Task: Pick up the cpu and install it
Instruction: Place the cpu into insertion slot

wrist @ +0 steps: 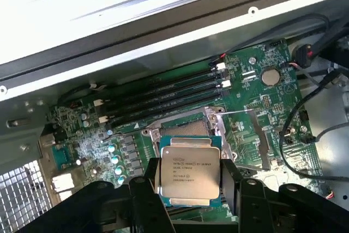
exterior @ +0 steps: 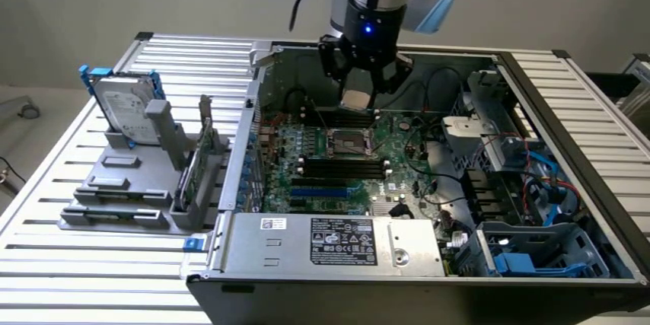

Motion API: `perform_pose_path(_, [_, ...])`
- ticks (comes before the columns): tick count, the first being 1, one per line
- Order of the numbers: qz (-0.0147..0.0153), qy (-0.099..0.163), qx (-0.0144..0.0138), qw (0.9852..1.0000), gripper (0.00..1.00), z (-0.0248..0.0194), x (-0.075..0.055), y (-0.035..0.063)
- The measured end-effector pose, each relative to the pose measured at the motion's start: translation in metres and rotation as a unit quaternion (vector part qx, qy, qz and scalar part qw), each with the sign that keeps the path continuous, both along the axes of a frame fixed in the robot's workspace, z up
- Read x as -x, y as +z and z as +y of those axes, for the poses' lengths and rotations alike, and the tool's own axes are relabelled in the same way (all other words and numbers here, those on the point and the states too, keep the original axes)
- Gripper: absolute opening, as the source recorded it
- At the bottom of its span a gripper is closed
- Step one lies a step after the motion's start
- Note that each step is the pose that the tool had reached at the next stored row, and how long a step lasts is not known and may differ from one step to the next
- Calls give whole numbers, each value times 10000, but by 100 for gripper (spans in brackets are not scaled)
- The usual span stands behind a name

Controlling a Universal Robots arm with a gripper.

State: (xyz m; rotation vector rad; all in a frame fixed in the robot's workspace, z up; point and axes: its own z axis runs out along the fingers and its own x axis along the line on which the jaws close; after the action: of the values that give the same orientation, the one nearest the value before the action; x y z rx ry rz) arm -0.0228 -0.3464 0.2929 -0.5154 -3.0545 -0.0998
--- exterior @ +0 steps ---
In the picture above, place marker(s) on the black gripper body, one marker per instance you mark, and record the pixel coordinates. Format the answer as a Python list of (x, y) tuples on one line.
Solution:
[(370, 41)]

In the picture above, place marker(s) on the silver CPU chip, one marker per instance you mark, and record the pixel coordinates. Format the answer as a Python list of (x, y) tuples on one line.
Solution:
[(356, 99)]

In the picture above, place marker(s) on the CPU socket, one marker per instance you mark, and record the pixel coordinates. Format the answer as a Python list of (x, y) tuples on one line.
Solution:
[(350, 143)]

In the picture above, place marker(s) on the round coin battery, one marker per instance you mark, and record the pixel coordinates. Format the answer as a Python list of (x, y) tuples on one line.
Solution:
[(404, 125)]

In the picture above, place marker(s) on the thin metal locking lever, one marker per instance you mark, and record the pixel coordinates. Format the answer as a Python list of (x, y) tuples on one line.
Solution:
[(322, 116)]

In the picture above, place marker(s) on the green motherboard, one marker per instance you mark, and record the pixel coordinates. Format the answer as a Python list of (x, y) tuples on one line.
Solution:
[(406, 157)]

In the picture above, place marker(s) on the black RAM slot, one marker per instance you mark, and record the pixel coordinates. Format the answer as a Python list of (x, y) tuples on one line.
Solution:
[(344, 170), (344, 160), (344, 175), (344, 165)]

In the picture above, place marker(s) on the black expansion slot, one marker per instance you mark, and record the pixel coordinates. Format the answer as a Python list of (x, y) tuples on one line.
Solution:
[(316, 182)]

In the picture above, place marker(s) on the blue expansion slot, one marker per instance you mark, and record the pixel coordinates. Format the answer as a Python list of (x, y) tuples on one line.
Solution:
[(316, 191)]

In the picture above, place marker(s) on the black table corner cap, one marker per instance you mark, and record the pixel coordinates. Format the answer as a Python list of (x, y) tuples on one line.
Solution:
[(143, 35), (562, 54)]

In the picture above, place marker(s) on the silver chipset heat sink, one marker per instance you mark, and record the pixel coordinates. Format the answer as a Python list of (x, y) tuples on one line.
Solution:
[(387, 209)]

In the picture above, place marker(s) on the green graphics card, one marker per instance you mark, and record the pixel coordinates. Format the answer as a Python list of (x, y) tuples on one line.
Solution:
[(195, 157)]

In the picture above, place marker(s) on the hard disk with blue carrier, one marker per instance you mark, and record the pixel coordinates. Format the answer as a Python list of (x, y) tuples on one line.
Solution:
[(124, 108)]

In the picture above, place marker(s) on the black box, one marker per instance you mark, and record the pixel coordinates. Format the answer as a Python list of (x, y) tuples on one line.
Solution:
[(609, 85)]

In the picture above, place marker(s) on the black power supply label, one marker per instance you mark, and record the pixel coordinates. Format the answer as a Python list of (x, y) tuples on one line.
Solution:
[(340, 241)]

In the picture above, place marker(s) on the white barcode sticker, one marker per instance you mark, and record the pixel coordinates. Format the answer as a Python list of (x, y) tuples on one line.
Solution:
[(272, 223)]

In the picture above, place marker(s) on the silver power supply unit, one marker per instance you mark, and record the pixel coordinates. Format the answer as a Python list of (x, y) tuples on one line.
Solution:
[(284, 252)]

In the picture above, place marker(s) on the grey parts rack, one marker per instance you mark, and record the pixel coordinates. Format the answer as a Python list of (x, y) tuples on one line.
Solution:
[(127, 178)]

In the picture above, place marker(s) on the grey disk bay cage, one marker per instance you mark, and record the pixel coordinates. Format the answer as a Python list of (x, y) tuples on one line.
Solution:
[(552, 241)]

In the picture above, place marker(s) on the blue disk bay latch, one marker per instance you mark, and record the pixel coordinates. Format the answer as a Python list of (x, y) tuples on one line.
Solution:
[(512, 264)]

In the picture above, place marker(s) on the RAM stick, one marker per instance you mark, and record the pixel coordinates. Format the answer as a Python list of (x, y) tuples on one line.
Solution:
[(113, 216), (121, 195)]

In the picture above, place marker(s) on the blue plastic clip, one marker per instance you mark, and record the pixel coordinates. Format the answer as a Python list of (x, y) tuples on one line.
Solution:
[(193, 245)]

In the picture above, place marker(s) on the open black PC case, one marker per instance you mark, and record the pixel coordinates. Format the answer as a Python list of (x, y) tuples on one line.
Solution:
[(355, 298)]

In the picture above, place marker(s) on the grey caster wheel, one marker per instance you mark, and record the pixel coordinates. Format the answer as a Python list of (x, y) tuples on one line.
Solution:
[(28, 111)]

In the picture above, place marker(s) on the metal drive bracket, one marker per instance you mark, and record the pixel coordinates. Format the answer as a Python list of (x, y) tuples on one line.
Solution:
[(482, 127)]

